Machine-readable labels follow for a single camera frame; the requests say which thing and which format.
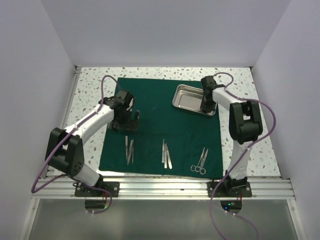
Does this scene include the steel tweezers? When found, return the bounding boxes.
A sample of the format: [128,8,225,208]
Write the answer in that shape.
[166,146,173,170]
[163,143,168,169]
[161,139,165,164]

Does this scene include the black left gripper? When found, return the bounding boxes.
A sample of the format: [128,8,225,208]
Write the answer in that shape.
[108,108,139,133]

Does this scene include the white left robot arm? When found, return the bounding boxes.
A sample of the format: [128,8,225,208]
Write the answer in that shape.
[45,90,140,197]

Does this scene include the steel ring-handled hemostat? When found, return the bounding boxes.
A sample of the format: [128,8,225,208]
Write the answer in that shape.
[190,148,205,173]

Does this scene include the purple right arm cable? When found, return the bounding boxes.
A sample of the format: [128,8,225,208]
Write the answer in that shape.
[208,72,277,240]

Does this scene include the dark green surgical cloth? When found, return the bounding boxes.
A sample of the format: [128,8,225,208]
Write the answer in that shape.
[98,77,223,179]

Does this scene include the stainless steel instrument tray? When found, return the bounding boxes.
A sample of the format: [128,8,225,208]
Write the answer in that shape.
[172,84,217,116]

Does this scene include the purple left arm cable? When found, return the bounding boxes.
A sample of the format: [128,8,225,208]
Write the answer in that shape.
[31,74,123,215]

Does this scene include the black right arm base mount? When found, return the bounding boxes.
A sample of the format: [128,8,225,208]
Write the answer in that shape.
[206,176,253,198]

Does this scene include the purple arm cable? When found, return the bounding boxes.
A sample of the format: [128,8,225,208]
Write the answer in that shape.
[208,72,277,240]
[31,74,123,215]

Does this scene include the thin pointed steel forceps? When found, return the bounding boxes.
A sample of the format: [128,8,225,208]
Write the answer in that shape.
[127,139,134,165]

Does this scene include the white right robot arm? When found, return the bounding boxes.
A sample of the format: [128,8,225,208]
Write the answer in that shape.
[200,76,263,197]

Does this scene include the aluminium left side rail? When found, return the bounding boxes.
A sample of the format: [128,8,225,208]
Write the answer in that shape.
[46,65,82,176]

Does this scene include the aluminium table edge rail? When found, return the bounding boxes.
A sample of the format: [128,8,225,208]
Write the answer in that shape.
[31,175,296,200]

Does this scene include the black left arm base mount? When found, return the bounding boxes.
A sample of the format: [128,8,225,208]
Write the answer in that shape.
[72,176,120,198]

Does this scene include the steel surgical forceps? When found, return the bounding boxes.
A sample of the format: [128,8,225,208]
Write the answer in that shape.
[199,149,209,175]

